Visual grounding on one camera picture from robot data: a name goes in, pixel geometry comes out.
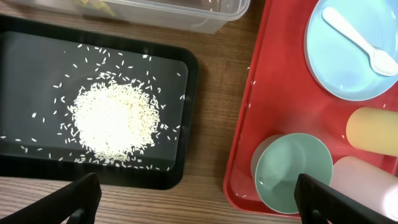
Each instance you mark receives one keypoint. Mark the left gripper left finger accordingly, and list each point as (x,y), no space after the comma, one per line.
(76,202)

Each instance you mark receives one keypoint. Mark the black plastic tray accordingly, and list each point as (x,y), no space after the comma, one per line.
(150,172)

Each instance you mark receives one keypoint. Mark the light blue plate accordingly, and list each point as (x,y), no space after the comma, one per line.
(339,65)

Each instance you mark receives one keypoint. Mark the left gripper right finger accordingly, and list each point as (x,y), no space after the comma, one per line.
(318,203)

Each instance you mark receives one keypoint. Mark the pink plastic cup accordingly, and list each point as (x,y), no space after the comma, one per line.
(366,184)

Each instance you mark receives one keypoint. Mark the green bowl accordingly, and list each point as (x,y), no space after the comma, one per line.
(279,160)

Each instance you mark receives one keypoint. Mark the clear plastic bin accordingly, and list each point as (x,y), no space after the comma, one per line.
(203,16)

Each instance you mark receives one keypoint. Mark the white rice pile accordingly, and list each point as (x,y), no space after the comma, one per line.
(88,104)

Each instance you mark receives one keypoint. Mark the yellow plastic cup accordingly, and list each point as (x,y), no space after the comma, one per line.
(373,130)

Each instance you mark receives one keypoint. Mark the yellow snack wrapper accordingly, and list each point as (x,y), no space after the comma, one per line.
(99,5)

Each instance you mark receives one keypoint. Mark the red serving tray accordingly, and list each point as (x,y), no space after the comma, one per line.
(282,97)

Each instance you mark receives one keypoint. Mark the white plastic spoon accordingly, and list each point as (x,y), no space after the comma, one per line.
(380,61)

